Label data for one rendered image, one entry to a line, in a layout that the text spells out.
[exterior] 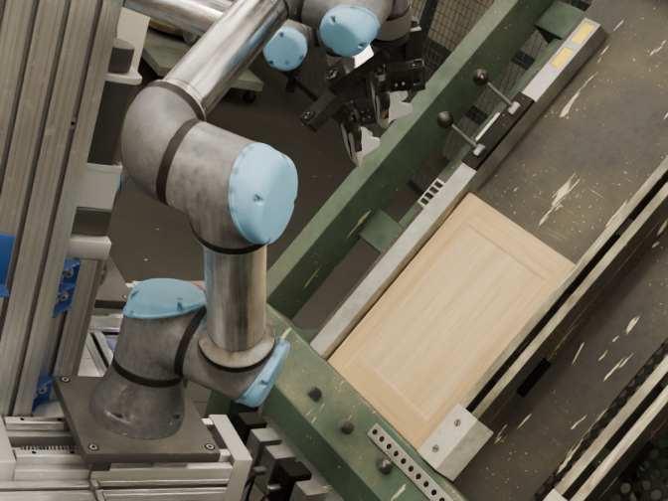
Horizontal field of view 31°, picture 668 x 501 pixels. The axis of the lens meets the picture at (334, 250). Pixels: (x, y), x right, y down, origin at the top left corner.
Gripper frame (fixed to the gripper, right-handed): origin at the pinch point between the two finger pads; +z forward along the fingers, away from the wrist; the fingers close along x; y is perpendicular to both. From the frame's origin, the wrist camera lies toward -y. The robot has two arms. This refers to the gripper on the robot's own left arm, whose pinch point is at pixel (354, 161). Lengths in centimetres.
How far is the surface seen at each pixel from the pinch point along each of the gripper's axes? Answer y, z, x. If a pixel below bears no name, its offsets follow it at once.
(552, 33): 62, 0, 25
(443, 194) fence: 21.3, 19.1, 6.2
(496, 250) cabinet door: 23.0, 24.2, -13.3
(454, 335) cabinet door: 7.7, 34.9, -21.0
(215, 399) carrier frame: -37, 64, 25
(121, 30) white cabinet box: 15, 92, 356
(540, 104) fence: 46.8, 5.7, 6.0
